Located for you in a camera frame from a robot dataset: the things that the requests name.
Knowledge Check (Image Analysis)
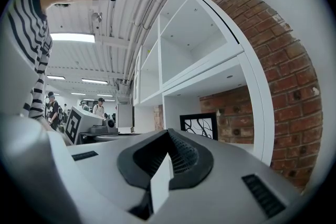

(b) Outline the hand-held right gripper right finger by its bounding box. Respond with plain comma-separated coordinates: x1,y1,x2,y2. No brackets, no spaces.
167,128,214,190

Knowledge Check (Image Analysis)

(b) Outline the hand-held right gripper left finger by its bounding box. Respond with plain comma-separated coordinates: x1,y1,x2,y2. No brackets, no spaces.
117,128,169,190

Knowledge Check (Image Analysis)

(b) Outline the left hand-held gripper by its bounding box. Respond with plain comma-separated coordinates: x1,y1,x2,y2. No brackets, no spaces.
64,105,120,145

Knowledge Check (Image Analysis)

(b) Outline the black picture frame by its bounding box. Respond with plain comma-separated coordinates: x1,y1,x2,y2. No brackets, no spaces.
180,112,219,141

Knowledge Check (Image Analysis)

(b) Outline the white cube shelf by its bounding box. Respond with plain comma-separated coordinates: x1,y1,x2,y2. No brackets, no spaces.
132,0,276,167

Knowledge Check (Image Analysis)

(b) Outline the white board panel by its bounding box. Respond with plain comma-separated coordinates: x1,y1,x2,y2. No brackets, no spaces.
115,103,135,129

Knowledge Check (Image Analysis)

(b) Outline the large ceiling light panel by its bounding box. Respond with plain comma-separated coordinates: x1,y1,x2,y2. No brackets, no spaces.
49,32,96,44

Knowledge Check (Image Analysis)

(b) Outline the bundle of white ceiling pipes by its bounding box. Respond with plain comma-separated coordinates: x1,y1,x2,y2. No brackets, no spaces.
122,0,191,84

